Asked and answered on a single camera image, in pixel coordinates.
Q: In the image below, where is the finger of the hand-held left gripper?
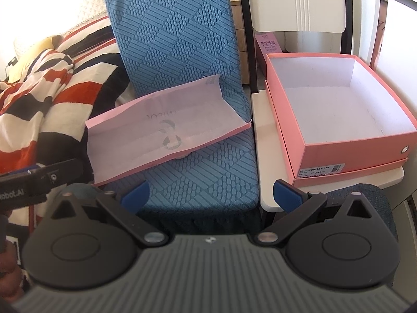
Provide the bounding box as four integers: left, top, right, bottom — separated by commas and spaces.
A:
42, 159, 86, 190

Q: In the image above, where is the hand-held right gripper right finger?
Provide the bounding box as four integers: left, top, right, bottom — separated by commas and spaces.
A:
256, 179, 372, 248

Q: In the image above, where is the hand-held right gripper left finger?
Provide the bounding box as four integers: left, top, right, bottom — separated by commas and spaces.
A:
49, 181, 169, 248

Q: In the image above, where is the pink shoe box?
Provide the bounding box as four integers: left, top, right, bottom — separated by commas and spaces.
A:
265, 53, 417, 177

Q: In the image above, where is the person's left hand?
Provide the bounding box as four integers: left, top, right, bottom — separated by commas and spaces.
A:
0, 213, 30, 297

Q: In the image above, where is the pink shoe box lid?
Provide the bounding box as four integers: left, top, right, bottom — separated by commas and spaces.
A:
265, 80, 409, 189

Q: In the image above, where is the striped red black white blanket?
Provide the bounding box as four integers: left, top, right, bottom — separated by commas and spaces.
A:
0, 16, 132, 178

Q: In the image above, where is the yellow pillow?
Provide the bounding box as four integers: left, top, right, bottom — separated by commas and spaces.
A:
15, 36, 57, 72

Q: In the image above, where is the pink printed carton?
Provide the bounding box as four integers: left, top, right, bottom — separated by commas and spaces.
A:
255, 33, 283, 76

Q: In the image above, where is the blue textured chair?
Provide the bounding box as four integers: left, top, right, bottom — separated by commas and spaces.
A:
98, 0, 262, 235

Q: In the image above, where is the pink paper bag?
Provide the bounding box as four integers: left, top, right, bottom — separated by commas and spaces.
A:
369, 0, 392, 70

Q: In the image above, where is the black cable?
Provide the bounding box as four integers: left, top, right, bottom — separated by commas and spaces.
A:
4, 57, 19, 79

